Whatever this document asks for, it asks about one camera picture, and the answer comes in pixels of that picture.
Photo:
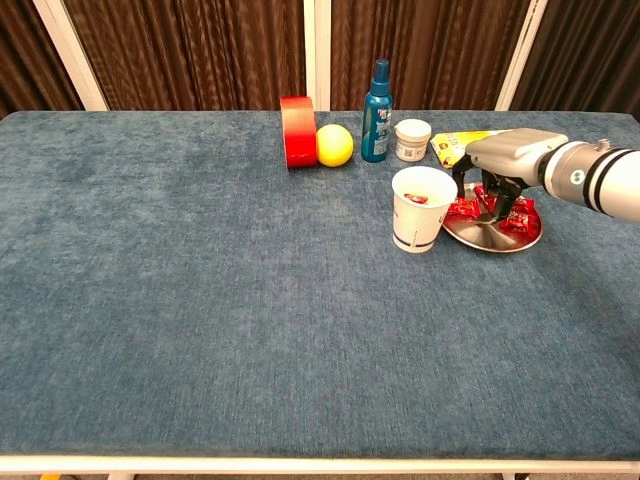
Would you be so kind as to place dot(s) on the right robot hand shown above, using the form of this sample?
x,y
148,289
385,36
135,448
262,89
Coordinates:
x,y
515,155

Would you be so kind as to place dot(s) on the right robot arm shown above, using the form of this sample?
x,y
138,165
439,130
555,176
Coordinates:
x,y
600,180

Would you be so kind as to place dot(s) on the silver metal plate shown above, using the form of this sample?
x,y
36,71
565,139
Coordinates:
x,y
480,239

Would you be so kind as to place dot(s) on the white paper cup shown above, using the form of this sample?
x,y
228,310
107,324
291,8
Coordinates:
x,y
417,225

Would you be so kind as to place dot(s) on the yellow snack box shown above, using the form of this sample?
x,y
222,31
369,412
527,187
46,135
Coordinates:
x,y
450,145

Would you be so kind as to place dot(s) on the small white jar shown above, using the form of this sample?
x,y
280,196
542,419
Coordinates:
x,y
412,140

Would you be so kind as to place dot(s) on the brown pleated curtain panel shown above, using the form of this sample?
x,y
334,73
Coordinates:
x,y
200,50
590,50
30,60
425,40

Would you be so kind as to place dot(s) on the blue spray bottle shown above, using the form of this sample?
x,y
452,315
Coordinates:
x,y
376,125

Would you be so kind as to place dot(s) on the yellow ball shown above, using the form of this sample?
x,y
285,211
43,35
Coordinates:
x,y
335,146

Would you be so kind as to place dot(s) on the red cylindrical container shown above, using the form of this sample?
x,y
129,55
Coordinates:
x,y
299,132

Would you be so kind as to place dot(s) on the blue table cloth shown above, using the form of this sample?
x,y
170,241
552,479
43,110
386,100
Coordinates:
x,y
200,300

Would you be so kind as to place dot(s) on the yellow floor strip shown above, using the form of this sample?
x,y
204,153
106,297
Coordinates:
x,y
50,477

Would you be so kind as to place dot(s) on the white partition post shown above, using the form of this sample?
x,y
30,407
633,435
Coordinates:
x,y
316,50
70,50
522,50

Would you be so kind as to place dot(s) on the white table frame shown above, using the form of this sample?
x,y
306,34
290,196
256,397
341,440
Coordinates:
x,y
300,465

